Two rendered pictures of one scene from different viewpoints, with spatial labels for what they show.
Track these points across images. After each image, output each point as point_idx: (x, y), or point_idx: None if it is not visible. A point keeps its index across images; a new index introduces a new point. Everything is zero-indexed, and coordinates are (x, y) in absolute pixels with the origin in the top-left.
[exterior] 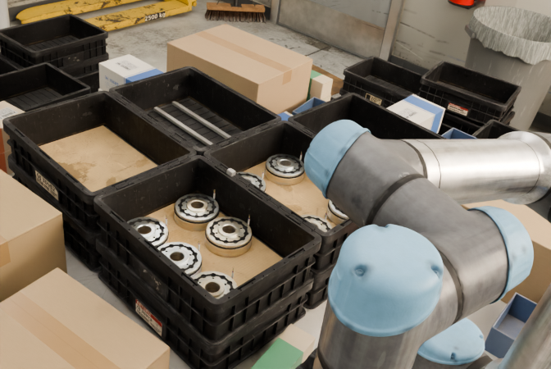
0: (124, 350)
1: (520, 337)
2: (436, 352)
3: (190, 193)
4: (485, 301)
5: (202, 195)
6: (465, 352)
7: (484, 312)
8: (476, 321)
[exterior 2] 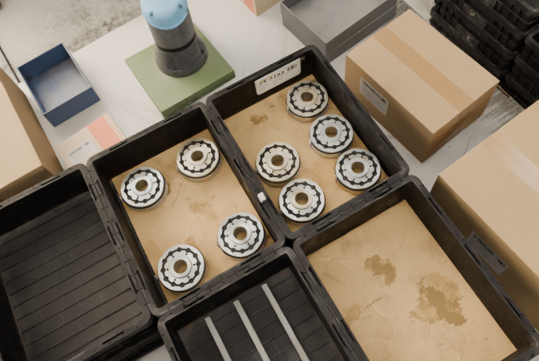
0: (377, 54)
1: None
2: None
3: (305, 221)
4: None
5: (293, 216)
6: None
7: (72, 130)
8: (86, 122)
